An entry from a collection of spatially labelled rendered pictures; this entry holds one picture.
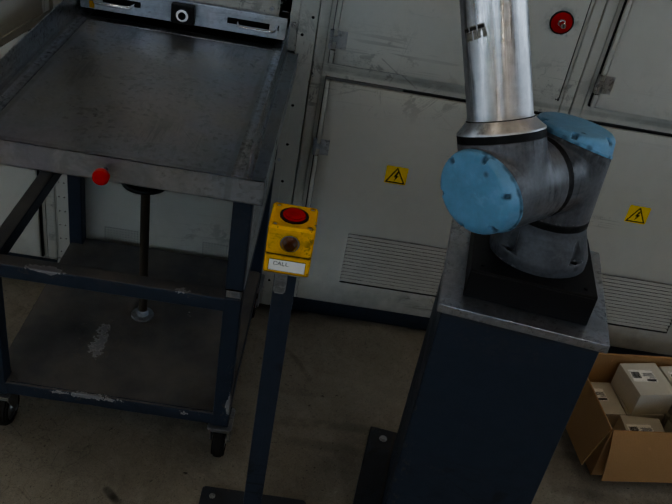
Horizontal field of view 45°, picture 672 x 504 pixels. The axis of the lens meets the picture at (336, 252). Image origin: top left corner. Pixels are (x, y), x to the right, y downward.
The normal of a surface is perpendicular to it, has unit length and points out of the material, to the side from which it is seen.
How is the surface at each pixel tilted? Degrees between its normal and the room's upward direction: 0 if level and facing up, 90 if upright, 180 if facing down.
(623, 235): 90
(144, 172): 90
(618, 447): 69
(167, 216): 90
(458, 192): 91
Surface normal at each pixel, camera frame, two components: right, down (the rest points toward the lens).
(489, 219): -0.74, 0.31
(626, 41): -0.06, 0.56
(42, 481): 0.15, -0.81
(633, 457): 0.12, 0.29
